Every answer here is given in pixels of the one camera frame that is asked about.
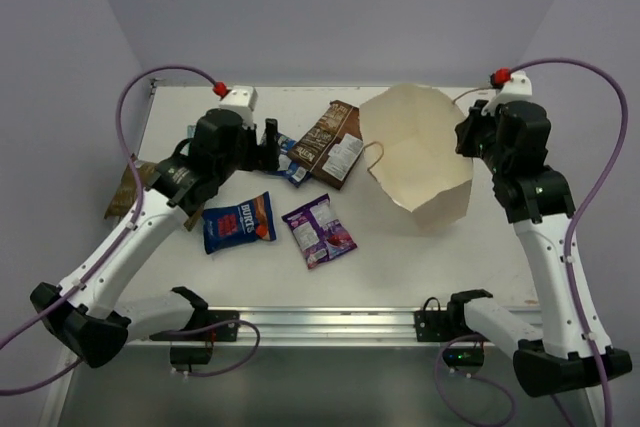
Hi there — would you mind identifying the blue snack packet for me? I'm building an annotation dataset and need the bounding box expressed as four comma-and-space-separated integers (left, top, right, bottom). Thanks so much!
260, 133, 311, 188

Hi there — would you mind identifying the dark brown snack bag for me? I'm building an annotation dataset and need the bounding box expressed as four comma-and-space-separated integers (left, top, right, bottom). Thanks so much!
287, 100, 364, 190

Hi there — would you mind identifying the blue Burts crisps bag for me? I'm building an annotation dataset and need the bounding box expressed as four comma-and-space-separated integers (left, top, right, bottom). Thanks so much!
202, 192, 277, 255

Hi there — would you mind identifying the purple snack packet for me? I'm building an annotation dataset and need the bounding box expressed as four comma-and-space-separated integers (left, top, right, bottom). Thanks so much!
281, 194, 357, 270

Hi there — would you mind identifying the olive brown snack bag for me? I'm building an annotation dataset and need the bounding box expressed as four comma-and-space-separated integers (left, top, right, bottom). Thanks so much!
104, 154, 211, 232

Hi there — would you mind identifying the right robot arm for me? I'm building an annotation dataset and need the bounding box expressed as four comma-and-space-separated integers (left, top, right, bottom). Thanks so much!
445, 100, 632, 397

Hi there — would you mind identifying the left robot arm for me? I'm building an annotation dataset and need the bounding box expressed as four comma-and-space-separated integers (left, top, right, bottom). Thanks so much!
30, 108, 279, 368

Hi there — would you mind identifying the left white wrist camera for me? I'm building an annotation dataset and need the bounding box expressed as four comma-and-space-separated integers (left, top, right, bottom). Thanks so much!
219, 85, 258, 128

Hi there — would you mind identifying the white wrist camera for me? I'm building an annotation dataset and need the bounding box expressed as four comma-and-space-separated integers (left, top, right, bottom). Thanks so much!
482, 69, 532, 116
219, 85, 258, 128

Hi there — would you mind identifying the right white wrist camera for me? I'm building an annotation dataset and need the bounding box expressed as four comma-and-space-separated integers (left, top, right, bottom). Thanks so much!
482, 69, 532, 116

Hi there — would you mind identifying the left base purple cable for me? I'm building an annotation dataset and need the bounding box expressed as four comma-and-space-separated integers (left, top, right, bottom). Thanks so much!
174, 319, 261, 379

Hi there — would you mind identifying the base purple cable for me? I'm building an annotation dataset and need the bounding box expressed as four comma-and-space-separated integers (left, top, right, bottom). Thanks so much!
433, 331, 516, 423
174, 319, 261, 379

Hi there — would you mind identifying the left black base bracket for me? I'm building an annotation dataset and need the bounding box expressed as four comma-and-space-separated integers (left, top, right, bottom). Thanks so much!
150, 309, 240, 372

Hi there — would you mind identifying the black base bracket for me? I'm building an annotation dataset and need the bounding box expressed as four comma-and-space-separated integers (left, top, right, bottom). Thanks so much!
150, 309, 240, 372
413, 289, 493, 373

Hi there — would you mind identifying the aluminium mounting rail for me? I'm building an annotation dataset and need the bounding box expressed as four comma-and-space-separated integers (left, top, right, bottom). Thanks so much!
129, 305, 539, 348

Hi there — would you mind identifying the right black base bracket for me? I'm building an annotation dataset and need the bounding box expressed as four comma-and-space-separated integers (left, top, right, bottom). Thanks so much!
413, 289, 493, 373

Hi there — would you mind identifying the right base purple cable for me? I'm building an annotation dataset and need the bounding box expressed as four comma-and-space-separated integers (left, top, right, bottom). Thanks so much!
433, 331, 516, 423

